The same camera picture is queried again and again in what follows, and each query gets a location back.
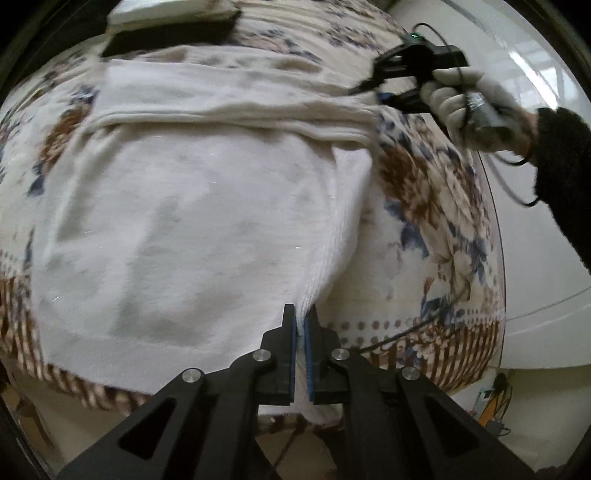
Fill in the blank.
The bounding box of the person's right hand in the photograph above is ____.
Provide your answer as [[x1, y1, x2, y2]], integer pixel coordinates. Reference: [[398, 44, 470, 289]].
[[419, 68, 536, 156]]

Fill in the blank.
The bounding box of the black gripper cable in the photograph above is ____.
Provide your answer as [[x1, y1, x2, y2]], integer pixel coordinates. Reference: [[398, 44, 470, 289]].
[[413, 22, 542, 208]]

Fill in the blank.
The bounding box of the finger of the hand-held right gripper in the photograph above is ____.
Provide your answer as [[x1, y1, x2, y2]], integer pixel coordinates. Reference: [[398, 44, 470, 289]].
[[376, 89, 434, 114], [348, 69, 393, 97]]

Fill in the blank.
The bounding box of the white and black folded cloth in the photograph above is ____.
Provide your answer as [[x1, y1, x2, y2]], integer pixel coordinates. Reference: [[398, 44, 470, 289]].
[[100, 10, 243, 58]]

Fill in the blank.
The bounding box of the floral printed blanket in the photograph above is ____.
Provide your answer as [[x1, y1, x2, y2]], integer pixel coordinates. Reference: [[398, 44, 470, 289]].
[[0, 0, 507, 437]]

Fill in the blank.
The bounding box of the thin black cable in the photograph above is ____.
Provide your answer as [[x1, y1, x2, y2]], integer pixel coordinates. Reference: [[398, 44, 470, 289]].
[[358, 251, 472, 354]]

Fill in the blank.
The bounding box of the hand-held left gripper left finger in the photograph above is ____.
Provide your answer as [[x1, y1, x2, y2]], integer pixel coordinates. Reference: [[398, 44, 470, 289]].
[[57, 304, 297, 480]]

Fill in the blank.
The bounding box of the wooden furniture leg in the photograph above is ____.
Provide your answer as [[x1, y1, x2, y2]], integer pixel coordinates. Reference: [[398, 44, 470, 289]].
[[13, 392, 55, 452]]

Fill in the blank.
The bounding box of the person's right forearm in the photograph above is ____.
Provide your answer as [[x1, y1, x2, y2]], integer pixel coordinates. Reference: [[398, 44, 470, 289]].
[[525, 107, 591, 274]]

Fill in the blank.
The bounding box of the white towel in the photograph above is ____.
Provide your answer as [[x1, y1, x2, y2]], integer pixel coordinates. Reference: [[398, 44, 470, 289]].
[[30, 44, 385, 428]]

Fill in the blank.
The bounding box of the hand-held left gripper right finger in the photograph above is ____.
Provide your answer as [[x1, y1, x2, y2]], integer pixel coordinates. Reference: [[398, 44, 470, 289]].
[[304, 305, 540, 480]]

